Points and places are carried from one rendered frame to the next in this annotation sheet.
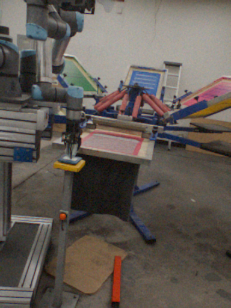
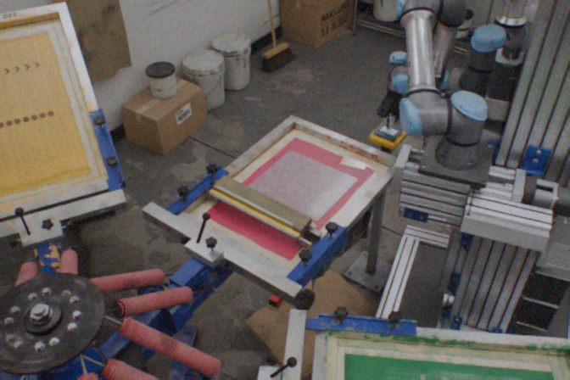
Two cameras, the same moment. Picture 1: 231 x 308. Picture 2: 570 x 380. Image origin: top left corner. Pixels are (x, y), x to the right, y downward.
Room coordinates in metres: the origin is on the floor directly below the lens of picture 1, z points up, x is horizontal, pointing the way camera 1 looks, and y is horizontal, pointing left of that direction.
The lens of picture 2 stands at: (3.39, 0.81, 2.46)
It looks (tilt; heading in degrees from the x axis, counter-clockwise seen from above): 42 degrees down; 209
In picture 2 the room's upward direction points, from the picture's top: 1 degrees counter-clockwise
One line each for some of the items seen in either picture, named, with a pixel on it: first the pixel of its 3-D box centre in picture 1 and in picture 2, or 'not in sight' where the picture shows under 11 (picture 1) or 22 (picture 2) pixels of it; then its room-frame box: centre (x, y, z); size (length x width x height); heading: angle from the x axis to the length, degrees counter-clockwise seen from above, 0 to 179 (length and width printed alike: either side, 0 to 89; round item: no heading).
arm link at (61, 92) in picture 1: (65, 95); (405, 80); (1.43, 0.29, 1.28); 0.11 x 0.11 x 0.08; 27
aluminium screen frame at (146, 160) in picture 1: (112, 139); (293, 188); (1.91, 0.03, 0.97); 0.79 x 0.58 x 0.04; 172
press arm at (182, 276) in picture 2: not in sight; (194, 271); (2.46, -0.05, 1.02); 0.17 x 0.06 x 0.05; 172
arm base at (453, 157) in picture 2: (29, 79); (460, 144); (1.79, 0.60, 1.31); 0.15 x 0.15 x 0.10
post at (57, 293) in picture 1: (63, 239); (378, 209); (1.36, 0.23, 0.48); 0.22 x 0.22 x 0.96; 82
